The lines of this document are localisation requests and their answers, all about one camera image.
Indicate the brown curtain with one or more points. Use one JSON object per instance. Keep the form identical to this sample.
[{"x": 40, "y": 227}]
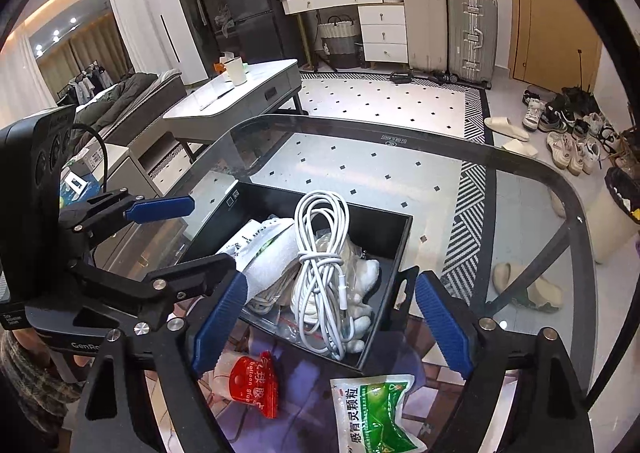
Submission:
[{"x": 95, "y": 43}]

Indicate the red label plastic packet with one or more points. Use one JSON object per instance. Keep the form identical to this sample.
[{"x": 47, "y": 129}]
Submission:
[{"x": 257, "y": 383}]

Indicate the white wardrobe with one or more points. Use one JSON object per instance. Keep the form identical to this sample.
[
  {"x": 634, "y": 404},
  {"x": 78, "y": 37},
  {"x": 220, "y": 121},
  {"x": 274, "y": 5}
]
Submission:
[{"x": 140, "y": 18}]

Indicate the wooden door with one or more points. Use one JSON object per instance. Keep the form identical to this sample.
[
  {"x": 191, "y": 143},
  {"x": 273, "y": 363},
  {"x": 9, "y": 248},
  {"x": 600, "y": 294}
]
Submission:
[{"x": 555, "y": 23}]

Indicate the silver suitcase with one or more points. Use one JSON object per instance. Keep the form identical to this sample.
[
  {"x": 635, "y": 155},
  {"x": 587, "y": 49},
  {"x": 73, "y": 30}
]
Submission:
[{"x": 472, "y": 38}]

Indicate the white packaged cloth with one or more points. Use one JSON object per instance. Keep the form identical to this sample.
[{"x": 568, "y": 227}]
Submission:
[{"x": 267, "y": 258}]

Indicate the pile of shoes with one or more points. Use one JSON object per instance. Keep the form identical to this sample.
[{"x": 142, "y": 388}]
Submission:
[{"x": 570, "y": 143}]

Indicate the green white medicine packet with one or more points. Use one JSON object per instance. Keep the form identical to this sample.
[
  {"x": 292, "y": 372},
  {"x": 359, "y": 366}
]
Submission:
[{"x": 375, "y": 413}]

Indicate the woven basket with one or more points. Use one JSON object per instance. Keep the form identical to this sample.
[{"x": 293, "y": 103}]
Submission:
[{"x": 339, "y": 35}]

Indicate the white trash bin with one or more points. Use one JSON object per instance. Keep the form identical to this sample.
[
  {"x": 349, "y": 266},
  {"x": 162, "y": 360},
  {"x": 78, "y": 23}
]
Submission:
[{"x": 610, "y": 233}]

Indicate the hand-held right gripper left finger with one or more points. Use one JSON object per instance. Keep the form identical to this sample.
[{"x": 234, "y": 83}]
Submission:
[{"x": 220, "y": 318}]

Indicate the beige slipper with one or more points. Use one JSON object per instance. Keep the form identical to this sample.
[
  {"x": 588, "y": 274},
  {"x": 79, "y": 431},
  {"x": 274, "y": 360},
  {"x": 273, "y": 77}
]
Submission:
[
  {"x": 525, "y": 285},
  {"x": 505, "y": 128},
  {"x": 520, "y": 148},
  {"x": 557, "y": 203}
]

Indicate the clothes rack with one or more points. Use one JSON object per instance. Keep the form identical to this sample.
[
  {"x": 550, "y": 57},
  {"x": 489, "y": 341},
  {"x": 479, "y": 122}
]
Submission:
[{"x": 87, "y": 83}]

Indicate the black storage box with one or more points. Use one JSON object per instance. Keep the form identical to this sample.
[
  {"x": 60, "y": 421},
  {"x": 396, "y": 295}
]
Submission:
[{"x": 240, "y": 203}]

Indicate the white cup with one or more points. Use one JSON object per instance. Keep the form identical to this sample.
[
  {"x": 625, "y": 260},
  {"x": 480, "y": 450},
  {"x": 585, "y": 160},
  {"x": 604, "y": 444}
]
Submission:
[{"x": 237, "y": 72}]

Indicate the white coffee table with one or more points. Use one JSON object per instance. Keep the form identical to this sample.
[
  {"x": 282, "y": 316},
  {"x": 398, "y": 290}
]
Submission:
[{"x": 250, "y": 88}]

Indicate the white side cabinet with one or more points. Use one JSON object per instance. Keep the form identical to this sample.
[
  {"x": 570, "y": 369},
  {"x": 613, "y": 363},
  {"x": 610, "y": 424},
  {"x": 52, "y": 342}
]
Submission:
[{"x": 127, "y": 163}]

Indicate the person's left forearm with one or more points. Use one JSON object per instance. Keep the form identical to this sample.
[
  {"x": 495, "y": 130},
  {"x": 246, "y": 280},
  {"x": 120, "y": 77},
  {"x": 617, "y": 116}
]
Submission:
[{"x": 30, "y": 383}]

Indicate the white cardboard box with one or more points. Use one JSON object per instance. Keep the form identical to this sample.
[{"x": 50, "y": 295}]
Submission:
[{"x": 90, "y": 160}]

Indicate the white plush toy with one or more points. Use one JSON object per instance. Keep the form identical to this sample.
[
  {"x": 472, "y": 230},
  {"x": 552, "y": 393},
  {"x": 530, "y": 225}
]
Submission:
[{"x": 362, "y": 283}]

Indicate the black white patterned rug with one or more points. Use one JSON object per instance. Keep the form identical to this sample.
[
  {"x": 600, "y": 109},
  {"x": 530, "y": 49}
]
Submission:
[{"x": 390, "y": 103}]

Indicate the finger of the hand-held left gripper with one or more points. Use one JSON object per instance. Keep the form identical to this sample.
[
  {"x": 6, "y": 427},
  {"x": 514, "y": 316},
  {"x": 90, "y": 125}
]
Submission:
[
  {"x": 200, "y": 275},
  {"x": 160, "y": 209}
]

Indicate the beige suitcase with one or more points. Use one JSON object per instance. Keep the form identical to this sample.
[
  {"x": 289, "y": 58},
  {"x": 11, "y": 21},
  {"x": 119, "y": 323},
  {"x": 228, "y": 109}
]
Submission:
[{"x": 425, "y": 28}]

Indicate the white vanity desk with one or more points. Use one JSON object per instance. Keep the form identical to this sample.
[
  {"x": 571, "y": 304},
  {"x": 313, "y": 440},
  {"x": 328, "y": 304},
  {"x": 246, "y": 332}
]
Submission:
[{"x": 382, "y": 30}]

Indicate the bed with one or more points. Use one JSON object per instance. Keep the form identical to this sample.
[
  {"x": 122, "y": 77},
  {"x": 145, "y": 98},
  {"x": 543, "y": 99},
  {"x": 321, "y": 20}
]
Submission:
[{"x": 165, "y": 88}]

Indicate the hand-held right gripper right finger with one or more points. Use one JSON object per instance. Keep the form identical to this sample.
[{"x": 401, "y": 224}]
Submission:
[{"x": 445, "y": 323}]

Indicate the black umbrella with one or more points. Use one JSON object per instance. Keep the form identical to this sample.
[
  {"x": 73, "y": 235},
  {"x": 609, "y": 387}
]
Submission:
[{"x": 580, "y": 95}]

